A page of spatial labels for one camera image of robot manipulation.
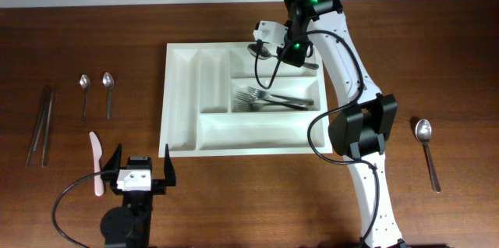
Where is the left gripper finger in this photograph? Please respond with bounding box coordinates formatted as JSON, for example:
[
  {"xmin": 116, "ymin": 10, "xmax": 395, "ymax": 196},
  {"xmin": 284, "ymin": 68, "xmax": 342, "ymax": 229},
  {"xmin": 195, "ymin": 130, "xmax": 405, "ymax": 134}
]
[
  {"xmin": 101, "ymin": 143, "xmax": 122, "ymax": 181},
  {"xmin": 164, "ymin": 144, "xmax": 176, "ymax": 187}
]

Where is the large silver spoon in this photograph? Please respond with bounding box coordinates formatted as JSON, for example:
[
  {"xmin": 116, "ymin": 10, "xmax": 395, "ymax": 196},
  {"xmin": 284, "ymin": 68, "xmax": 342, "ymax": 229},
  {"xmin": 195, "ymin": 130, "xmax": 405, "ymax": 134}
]
[
  {"xmin": 415, "ymin": 119, "xmax": 441, "ymax": 193},
  {"xmin": 246, "ymin": 43, "xmax": 319, "ymax": 70}
]

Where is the silver fork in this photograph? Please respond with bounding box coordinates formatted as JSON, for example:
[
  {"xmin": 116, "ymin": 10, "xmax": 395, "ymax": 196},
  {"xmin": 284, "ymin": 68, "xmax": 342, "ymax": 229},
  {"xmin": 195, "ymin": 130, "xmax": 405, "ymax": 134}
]
[
  {"xmin": 235, "ymin": 92, "xmax": 291, "ymax": 104},
  {"xmin": 235, "ymin": 101, "xmax": 308, "ymax": 112},
  {"xmin": 246, "ymin": 87, "xmax": 315, "ymax": 106}
]

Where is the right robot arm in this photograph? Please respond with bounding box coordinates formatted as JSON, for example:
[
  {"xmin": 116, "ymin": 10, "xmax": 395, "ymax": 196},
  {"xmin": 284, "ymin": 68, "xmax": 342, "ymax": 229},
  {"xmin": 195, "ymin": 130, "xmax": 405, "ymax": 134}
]
[{"xmin": 278, "ymin": 0, "xmax": 406, "ymax": 247}]

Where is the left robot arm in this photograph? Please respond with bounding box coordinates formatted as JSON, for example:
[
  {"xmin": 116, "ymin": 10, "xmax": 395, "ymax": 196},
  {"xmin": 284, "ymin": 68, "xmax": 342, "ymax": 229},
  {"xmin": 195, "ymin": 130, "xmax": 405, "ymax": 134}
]
[{"xmin": 100, "ymin": 145, "xmax": 176, "ymax": 248}]

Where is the white plastic butter knife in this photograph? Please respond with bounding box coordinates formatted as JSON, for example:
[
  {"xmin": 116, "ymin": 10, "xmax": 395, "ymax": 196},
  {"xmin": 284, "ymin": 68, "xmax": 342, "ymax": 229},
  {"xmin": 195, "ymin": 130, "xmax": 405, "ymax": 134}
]
[{"xmin": 89, "ymin": 132, "xmax": 104, "ymax": 197}]

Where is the white plastic cutlery tray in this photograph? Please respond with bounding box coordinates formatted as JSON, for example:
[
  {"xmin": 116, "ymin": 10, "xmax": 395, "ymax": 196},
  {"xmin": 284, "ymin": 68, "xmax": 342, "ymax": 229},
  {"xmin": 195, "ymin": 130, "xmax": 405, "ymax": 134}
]
[{"xmin": 158, "ymin": 42, "xmax": 332, "ymax": 157}]

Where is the right small teaspoon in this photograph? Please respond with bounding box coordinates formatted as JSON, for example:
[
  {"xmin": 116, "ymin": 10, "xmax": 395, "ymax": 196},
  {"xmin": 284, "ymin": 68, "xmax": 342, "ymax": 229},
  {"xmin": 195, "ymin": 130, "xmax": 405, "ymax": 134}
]
[{"xmin": 102, "ymin": 73, "xmax": 115, "ymax": 119}]

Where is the small teaspoon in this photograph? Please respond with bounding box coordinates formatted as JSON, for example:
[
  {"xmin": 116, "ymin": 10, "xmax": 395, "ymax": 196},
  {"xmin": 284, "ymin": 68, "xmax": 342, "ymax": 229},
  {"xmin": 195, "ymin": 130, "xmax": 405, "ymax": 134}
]
[
  {"xmin": 79, "ymin": 74, "xmax": 91, "ymax": 123},
  {"xmin": 102, "ymin": 73, "xmax": 115, "ymax": 119}
]

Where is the left small teaspoon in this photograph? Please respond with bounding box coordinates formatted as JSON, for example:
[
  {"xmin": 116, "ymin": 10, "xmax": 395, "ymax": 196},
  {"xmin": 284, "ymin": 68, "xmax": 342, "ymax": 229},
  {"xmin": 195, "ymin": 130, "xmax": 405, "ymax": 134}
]
[{"xmin": 79, "ymin": 74, "xmax": 91, "ymax": 123}]

